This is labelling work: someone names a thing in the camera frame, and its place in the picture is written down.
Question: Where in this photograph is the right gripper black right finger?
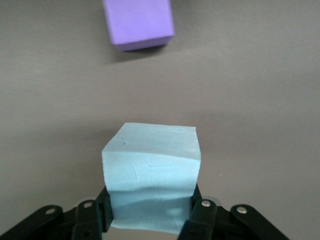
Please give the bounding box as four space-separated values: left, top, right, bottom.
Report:
176 183 293 240

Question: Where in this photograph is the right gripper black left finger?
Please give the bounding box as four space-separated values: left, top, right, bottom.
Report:
0 186 116 240

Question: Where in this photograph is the light blue foam block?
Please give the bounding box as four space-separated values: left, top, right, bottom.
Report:
101 122 202 235

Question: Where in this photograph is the purple foam block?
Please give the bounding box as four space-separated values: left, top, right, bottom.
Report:
101 0 175 53

